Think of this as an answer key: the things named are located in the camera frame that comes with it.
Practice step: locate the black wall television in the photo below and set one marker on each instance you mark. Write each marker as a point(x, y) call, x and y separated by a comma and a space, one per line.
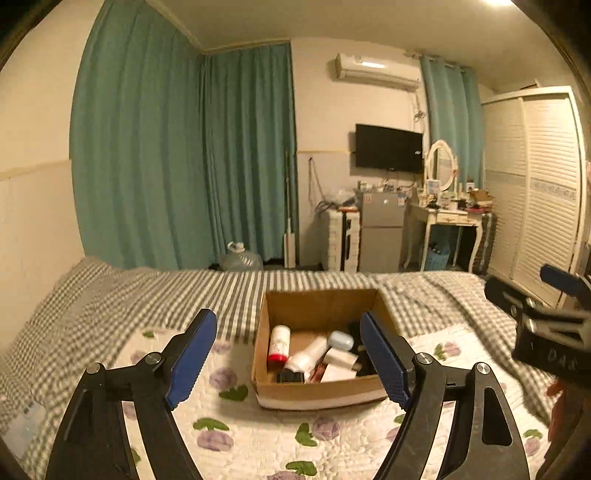
point(388, 147)

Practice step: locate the cardboard box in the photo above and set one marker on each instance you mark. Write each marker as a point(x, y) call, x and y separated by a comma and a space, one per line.
point(318, 394)

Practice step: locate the small black box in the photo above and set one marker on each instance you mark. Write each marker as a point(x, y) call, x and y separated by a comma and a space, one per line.
point(290, 377)

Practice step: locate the white bottle with red label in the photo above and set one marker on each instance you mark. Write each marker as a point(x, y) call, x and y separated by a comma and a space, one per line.
point(279, 346)

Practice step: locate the person's right hand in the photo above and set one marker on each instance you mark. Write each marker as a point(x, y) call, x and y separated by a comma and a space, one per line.
point(557, 406)

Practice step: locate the white dressing table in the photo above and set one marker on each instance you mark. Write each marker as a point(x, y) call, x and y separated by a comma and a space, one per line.
point(450, 217)

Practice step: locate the narrow green curtain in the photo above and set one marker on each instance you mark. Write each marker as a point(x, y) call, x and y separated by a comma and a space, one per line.
point(450, 115)

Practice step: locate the wide green curtain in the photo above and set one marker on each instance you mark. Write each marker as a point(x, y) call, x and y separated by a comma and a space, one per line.
point(175, 147)

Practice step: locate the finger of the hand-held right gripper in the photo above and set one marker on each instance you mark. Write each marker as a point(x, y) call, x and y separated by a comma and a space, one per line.
point(564, 279)
point(508, 294)

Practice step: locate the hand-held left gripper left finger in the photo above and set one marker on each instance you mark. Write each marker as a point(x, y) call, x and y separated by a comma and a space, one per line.
point(191, 360)

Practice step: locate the white plastic bottle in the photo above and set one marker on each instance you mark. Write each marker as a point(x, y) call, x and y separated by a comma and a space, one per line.
point(308, 353)

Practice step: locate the pale blue flat item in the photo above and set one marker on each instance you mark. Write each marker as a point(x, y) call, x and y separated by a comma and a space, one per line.
point(27, 424)

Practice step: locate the floral quilted mat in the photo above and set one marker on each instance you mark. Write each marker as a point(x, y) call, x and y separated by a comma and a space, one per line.
point(258, 438)

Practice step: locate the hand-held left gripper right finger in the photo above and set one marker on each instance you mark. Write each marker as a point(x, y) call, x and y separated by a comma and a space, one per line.
point(384, 364)

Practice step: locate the small white box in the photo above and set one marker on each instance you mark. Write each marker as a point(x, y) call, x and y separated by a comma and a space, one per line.
point(341, 357)

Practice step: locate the white air conditioner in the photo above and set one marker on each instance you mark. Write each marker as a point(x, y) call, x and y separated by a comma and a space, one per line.
point(376, 71)

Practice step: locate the clear water jug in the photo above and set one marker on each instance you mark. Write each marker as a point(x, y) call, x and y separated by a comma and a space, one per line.
point(240, 258)

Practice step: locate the blue basket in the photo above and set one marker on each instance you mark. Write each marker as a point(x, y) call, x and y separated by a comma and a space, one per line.
point(436, 256)

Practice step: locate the light blue oval case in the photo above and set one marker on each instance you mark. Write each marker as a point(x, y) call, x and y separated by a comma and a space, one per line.
point(340, 340)

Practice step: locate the clear plastic bag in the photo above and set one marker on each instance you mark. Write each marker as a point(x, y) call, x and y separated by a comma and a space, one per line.
point(339, 197)

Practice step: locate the small grey fridge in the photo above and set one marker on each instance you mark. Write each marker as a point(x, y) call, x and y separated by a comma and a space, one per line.
point(382, 235)

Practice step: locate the white oval mirror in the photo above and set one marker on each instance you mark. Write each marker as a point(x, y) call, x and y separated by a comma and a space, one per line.
point(439, 164)

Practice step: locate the white louvered wardrobe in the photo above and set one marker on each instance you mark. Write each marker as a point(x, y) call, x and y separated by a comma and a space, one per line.
point(535, 184)

